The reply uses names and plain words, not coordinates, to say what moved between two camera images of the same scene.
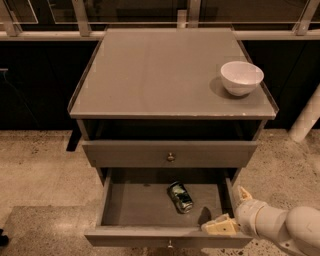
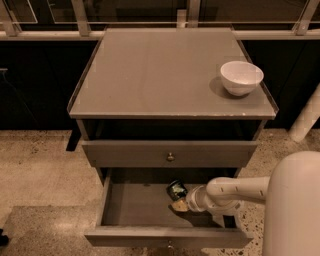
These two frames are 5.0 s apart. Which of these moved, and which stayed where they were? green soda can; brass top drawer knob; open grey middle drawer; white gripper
Moved: white gripper
Stayed: green soda can; brass top drawer knob; open grey middle drawer
